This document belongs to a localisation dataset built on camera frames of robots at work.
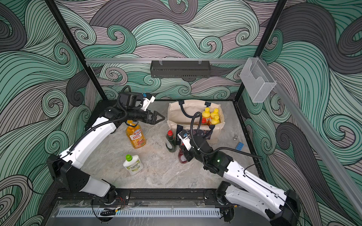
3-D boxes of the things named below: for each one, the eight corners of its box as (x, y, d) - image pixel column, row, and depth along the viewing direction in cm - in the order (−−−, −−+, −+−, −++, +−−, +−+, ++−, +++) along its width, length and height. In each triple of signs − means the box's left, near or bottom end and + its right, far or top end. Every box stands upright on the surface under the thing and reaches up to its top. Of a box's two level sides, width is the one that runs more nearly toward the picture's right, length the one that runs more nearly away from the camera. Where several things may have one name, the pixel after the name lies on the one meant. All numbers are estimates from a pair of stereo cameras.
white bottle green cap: (130, 174, 83) (121, 163, 69) (132, 165, 87) (124, 153, 73) (142, 174, 83) (134, 163, 69) (143, 165, 87) (136, 153, 73)
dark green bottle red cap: (167, 149, 93) (165, 134, 79) (171, 144, 96) (170, 129, 81) (173, 154, 91) (172, 139, 77) (177, 149, 94) (177, 134, 79)
